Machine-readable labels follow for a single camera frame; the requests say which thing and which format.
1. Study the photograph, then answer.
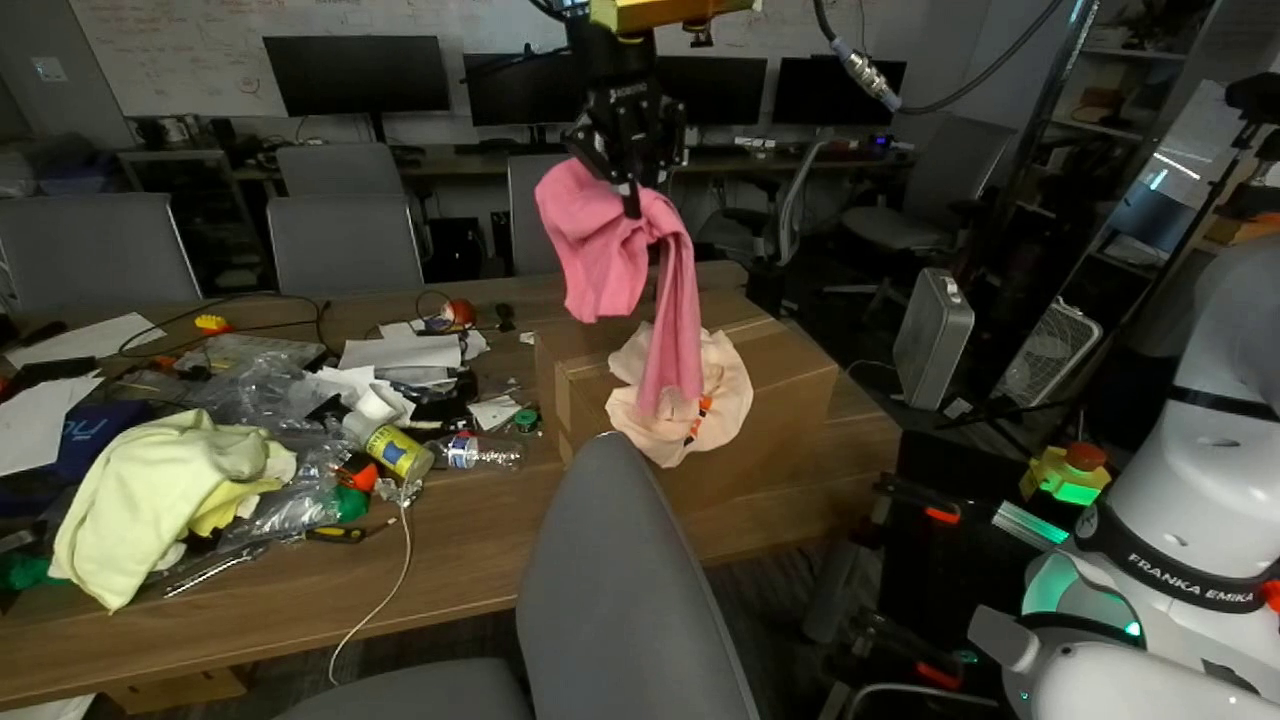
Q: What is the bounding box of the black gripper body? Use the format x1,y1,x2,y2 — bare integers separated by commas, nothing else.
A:
564,82,692,189

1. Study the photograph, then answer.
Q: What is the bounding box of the pink cloth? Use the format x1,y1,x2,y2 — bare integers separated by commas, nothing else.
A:
531,157,713,429

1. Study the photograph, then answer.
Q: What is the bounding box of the peach cloth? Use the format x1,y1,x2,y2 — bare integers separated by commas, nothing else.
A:
599,322,762,473

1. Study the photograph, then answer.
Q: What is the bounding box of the brown cardboard box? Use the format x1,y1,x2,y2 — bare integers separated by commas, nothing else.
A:
531,283,906,563

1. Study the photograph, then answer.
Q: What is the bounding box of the grey office chair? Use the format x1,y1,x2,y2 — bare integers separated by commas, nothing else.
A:
838,117,1019,255
272,433,764,720
278,139,410,204
0,194,203,325
506,151,593,277
266,198,428,297

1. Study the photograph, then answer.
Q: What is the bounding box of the black computer monitor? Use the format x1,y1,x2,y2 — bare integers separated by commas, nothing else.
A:
260,33,458,120
658,53,773,133
773,53,911,133
460,48,593,133

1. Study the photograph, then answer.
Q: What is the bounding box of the small white card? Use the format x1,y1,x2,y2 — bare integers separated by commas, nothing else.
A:
466,393,524,433

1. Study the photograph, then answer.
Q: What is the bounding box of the stack of white papers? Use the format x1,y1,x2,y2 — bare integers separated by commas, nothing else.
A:
335,322,493,393

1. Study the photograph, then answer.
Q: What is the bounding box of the small plastic water bottle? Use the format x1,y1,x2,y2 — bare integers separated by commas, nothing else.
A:
435,433,524,473

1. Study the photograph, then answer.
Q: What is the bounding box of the white ribbed heater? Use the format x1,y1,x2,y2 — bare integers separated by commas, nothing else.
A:
888,270,980,411

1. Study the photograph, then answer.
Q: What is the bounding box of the yellow labelled can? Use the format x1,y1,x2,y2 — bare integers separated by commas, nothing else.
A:
360,419,439,489

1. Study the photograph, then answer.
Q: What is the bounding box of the orange plastic piece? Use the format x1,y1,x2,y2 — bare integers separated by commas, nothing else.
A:
335,458,386,496

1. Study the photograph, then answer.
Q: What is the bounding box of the clear plastic bag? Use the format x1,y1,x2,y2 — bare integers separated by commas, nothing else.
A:
175,347,354,536

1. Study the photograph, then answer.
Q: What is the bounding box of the white grille appliance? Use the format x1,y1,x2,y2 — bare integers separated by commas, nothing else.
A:
994,297,1109,411

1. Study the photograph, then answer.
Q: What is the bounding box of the green and orange toy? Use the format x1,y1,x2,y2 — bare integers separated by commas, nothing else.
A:
1019,443,1114,514

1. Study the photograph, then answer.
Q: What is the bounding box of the white paper sheet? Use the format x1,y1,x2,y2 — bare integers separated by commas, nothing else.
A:
0,309,169,372
0,372,107,479

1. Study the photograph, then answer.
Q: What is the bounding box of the yellow cloth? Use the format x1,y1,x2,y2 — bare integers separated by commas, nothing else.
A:
48,408,302,618

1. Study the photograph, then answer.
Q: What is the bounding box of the blue bag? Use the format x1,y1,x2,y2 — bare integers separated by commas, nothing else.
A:
54,397,154,484

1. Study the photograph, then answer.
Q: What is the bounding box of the green plastic item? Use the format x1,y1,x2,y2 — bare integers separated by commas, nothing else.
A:
0,552,54,597

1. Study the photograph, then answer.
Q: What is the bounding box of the yellow wrist camera mount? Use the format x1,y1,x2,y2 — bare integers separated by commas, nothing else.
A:
585,0,762,33

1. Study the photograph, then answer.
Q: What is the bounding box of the long wooden wall desk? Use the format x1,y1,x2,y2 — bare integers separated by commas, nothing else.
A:
116,123,926,183

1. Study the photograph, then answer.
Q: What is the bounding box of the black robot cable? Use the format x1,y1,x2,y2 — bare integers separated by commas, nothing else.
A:
811,0,1074,120

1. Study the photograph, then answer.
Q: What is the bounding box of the thin white cable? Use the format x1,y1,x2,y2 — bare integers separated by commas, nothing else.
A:
325,489,415,692

